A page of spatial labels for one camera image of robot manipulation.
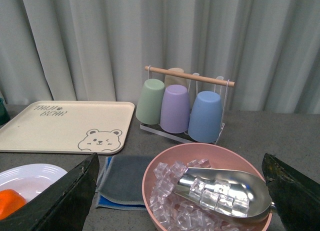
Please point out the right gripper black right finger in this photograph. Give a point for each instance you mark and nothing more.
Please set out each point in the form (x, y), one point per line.
(296, 196)

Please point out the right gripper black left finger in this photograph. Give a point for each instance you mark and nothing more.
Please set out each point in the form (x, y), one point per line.
(63, 206)

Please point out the white ribbed plate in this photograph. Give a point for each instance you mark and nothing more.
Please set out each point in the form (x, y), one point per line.
(30, 180)

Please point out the orange fruit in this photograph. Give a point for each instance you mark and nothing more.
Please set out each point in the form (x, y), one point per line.
(10, 201)

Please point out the grey blue cloth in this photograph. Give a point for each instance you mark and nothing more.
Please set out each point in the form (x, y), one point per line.
(119, 184)

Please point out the metal ice scoop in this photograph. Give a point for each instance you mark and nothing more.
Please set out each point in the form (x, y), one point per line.
(237, 197)

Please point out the cream bear tray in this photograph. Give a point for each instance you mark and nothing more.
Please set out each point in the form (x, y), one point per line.
(72, 127)

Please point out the pink bowl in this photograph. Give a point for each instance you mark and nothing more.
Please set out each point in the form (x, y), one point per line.
(218, 157)

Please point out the pile of fake ice cubes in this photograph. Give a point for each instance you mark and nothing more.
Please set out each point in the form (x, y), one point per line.
(175, 213)

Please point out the dark green mug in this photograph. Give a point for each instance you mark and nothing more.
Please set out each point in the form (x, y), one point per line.
(4, 115)

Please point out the blue cup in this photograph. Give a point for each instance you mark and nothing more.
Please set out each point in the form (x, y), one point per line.
(206, 117)

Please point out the light green cup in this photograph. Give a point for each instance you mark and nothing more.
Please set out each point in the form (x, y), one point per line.
(148, 110)

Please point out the purple cup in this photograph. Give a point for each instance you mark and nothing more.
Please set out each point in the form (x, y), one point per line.
(175, 109)

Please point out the grey white curtain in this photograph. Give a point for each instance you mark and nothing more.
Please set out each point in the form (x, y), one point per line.
(96, 50)

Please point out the beige cup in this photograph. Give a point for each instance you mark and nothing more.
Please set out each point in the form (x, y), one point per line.
(175, 80)

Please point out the white wire cup rack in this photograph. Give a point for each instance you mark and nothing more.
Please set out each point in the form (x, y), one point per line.
(159, 73)

